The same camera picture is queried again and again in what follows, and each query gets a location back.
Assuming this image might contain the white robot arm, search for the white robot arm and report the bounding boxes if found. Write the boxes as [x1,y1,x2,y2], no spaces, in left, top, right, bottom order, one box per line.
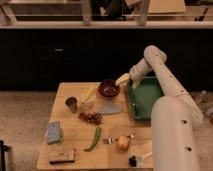
[115,45,203,171]

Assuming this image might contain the bunch of red grapes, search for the bunch of red grapes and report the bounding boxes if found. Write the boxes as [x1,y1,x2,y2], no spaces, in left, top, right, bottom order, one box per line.
[79,112,102,125]

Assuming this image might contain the black and white brush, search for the black and white brush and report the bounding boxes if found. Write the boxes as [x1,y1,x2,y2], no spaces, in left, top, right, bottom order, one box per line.
[128,152,153,167]

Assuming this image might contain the orange bowl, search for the orange bowl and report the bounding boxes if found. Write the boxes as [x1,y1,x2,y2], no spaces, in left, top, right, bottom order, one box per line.
[98,84,120,99]

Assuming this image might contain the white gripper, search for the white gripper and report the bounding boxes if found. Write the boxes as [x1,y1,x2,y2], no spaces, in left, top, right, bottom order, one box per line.
[115,58,152,89]

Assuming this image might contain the green chili pepper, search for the green chili pepper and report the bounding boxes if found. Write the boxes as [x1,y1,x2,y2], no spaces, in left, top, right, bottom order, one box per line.
[84,127,102,152]

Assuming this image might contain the yellow onion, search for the yellow onion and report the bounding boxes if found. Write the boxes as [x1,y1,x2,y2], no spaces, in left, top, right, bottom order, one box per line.
[117,136,130,150]

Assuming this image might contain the green plastic tray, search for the green plastic tray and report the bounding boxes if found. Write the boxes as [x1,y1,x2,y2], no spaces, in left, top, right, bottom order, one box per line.
[127,77,163,122]

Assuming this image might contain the blue sponge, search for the blue sponge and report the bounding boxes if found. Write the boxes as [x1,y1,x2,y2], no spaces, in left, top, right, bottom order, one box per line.
[47,121,62,145]

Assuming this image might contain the clear glass bowl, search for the clear glass bowl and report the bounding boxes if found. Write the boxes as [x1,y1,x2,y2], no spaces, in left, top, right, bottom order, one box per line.
[80,95,96,108]

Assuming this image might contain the corn cob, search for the corn cob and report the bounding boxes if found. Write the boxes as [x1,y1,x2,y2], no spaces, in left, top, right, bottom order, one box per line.
[82,87,96,102]

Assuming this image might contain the dark red bowl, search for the dark red bowl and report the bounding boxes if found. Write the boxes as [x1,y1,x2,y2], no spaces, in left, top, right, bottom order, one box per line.
[98,79,120,97]

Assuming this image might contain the metal cup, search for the metal cup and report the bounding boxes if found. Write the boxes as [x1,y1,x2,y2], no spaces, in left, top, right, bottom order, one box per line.
[65,97,78,113]

